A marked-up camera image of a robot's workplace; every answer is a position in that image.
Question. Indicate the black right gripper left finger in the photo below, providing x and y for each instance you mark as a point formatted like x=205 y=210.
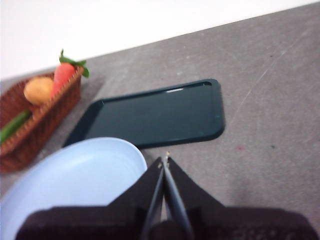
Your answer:
x=100 y=222

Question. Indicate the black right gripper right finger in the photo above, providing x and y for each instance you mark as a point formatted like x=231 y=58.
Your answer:
x=237 y=225

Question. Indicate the light blue round plate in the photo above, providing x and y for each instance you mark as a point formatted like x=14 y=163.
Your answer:
x=75 y=175

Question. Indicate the long green pepper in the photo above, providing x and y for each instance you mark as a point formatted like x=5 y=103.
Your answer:
x=15 y=125

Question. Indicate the brown wicker basket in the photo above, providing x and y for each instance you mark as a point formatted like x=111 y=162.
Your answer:
x=50 y=120

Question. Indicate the dark green rectangular tray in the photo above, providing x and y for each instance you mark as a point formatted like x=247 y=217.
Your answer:
x=155 y=117

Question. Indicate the orange carrot with green leaves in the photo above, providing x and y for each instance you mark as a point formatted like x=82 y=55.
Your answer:
x=62 y=75

